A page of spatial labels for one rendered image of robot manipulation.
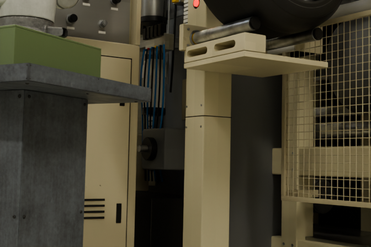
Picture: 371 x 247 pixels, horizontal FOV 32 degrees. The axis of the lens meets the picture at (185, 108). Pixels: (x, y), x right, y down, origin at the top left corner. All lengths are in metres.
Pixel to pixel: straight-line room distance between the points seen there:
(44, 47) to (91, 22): 0.93
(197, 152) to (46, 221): 0.91
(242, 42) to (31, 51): 0.77
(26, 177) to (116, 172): 0.92
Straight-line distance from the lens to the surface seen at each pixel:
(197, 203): 2.46
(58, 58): 1.70
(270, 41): 2.49
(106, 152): 2.49
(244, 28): 2.17
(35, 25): 1.76
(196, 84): 2.50
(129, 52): 2.57
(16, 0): 1.77
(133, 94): 1.77
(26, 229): 1.65
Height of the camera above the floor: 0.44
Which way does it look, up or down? 5 degrees up
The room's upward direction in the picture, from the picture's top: 1 degrees clockwise
